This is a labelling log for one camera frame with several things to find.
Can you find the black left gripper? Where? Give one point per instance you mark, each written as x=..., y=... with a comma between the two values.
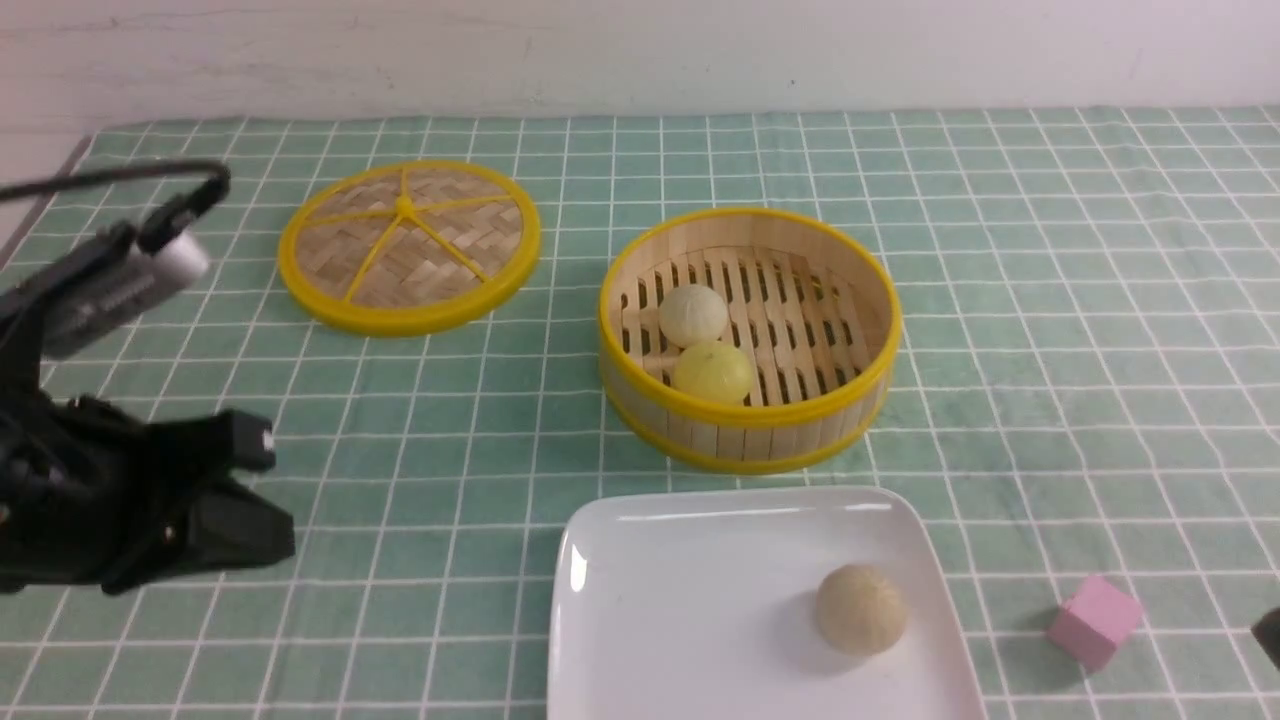
x=91, y=495

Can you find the white steamed bun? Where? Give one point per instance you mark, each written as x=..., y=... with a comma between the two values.
x=691, y=314

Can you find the yellow steamed bun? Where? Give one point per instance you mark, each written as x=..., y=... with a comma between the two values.
x=714, y=371

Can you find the white square plate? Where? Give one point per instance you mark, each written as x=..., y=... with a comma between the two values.
x=700, y=605

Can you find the beige steamed bun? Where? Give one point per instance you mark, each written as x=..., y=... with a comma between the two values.
x=859, y=611

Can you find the yellow bamboo steamer lid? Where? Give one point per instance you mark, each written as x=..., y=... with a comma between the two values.
x=414, y=248

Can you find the yellow bamboo steamer basket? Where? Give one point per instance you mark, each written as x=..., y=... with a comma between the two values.
x=819, y=317

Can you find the green checkered tablecloth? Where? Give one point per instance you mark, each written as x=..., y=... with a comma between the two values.
x=1087, y=386

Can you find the pink cube block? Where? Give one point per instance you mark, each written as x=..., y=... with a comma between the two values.
x=1095, y=622

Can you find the dark object at edge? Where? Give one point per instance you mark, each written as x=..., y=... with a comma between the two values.
x=1266, y=633

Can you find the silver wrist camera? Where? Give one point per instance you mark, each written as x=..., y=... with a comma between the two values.
x=106, y=282

